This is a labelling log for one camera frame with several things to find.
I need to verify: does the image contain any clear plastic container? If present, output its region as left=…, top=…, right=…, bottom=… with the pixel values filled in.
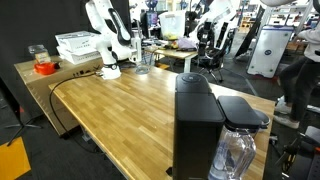
left=28, top=44, right=52, bottom=65

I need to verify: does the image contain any clear water tank black lid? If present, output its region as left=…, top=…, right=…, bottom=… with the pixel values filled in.
left=208, top=95, right=263, bottom=180

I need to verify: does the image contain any person in black trousers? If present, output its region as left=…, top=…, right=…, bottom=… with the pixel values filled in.
left=273, top=18, right=320, bottom=130

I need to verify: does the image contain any black leaning panel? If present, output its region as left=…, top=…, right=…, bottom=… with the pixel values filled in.
left=234, top=4, right=266, bottom=58

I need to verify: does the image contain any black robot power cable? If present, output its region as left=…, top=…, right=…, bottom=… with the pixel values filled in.
left=48, top=71, right=103, bottom=148

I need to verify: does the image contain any grey coffee maker lid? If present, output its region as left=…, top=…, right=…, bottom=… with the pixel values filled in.
left=174, top=72, right=213, bottom=95

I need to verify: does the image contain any white upright device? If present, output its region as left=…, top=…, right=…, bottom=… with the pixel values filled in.
left=130, top=19, right=143, bottom=64

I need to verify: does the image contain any orange floor mat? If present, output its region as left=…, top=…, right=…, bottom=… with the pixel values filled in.
left=0, top=136, right=32, bottom=180

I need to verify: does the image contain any black office chair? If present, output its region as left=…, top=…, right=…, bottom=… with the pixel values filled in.
left=195, top=19, right=236, bottom=84

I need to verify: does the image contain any black Keurig coffee maker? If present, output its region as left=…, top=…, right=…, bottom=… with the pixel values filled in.
left=172, top=72, right=227, bottom=180

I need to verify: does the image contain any black tripod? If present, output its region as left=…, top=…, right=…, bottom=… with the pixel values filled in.
left=4, top=103, right=43, bottom=148

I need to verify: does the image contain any clear plastic storage bin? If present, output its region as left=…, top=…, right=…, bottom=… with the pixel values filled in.
left=158, top=10, right=187, bottom=42

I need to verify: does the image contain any dark computer monitor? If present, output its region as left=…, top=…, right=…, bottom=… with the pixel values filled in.
left=139, top=9, right=159, bottom=38

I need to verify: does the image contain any white flat cardboard box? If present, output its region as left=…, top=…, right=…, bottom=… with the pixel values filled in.
left=54, top=30, right=98, bottom=52
left=56, top=45, right=103, bottom=65

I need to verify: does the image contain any purple cloth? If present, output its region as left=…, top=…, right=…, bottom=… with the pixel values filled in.
left=176, top=37, right=198, bottom=50

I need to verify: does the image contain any black floor stand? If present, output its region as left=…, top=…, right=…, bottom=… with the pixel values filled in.
left=274, top=126, right=320, bottom=180

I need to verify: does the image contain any large brown cardboard box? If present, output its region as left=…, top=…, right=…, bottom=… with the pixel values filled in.
left=13, top=55, right=105, bottom=137

